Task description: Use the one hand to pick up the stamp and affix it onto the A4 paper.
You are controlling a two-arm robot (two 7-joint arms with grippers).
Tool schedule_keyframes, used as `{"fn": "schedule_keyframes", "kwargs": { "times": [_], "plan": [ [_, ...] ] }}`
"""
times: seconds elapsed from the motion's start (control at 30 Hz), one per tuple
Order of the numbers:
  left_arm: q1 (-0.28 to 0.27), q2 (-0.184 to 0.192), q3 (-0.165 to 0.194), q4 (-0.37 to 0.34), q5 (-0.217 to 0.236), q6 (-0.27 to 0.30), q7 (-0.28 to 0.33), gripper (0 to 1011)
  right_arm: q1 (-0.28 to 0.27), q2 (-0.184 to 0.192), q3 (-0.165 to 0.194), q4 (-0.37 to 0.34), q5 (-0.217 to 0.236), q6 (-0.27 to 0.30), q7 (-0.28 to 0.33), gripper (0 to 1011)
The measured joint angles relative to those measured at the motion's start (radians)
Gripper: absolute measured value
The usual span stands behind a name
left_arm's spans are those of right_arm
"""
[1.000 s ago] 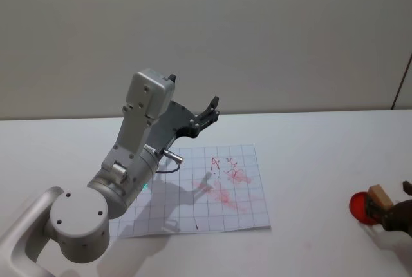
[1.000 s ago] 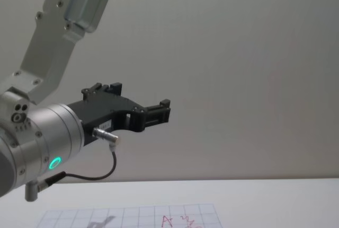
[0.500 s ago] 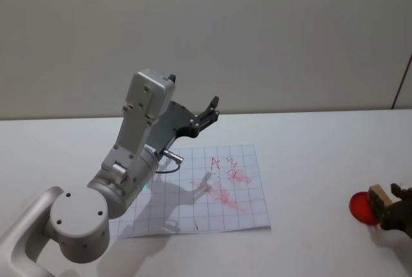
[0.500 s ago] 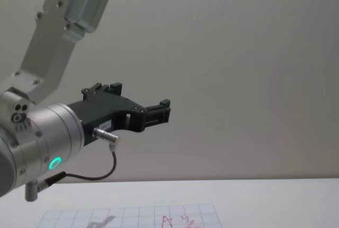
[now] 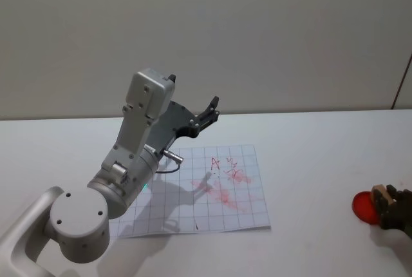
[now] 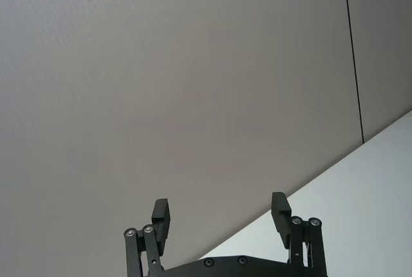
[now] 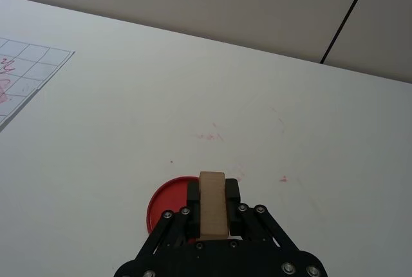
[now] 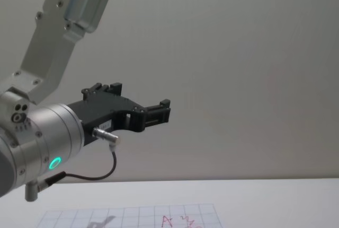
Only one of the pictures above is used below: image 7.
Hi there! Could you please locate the light wooden rectangular block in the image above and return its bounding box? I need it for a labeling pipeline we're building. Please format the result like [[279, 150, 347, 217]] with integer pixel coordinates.
[[198, 171, 230, 243]]

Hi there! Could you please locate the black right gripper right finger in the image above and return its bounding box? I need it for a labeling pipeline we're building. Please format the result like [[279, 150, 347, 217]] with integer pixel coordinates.
[[225, 178, 302, 253]]

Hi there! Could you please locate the red round flat disc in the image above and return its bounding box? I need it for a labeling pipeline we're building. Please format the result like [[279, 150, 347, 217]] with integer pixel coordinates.
[[146, 176, 201, 245]]

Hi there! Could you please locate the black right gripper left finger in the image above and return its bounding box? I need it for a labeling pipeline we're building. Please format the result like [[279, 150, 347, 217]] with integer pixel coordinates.
[[136, 180, 201, 259]]

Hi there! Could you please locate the white paper sheet with grid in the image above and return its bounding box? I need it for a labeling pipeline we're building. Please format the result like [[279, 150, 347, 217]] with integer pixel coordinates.
[[0, 37, 76, 133]]

